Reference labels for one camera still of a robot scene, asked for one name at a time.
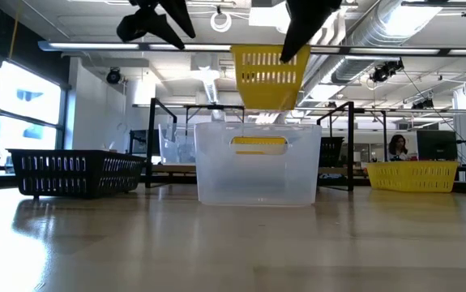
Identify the clear plastic bin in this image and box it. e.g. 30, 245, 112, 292
157, 122, 197, 165
194, 122, 323, 207

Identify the black metal wooden shelf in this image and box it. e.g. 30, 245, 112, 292
144, 97, 356, 192

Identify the black ceiling spotlight cluster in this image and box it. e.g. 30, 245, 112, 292
369, 58, 405, 84
412, 97, 435, 110

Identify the large bright window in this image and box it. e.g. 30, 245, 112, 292
0, 59, 68, 174

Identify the person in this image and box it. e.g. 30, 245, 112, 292
386, 133, 411, 162

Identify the black computer monitor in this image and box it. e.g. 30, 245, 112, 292
416, 129, 459, 162

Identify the white coiled cable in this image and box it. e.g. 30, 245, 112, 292
209, 6, 233, 34

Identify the black round ceiling camera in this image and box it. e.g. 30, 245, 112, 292
105, 67, 122, 86

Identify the silver ventilation duct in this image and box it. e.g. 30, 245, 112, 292
329, 0, 444, 84

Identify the black background metal frame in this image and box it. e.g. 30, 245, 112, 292
353, 107, 388, 137
183, 103, 245, 124

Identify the black aluminium rig frame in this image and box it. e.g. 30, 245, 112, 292
0, 172, 466, 196

